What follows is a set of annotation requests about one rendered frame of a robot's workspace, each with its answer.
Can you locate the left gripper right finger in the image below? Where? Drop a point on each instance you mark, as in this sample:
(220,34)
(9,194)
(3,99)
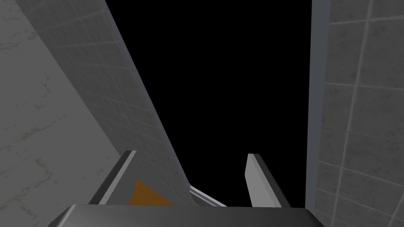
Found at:
(261,186)

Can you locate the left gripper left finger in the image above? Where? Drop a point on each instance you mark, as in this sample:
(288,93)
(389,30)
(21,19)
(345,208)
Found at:
(117,183)

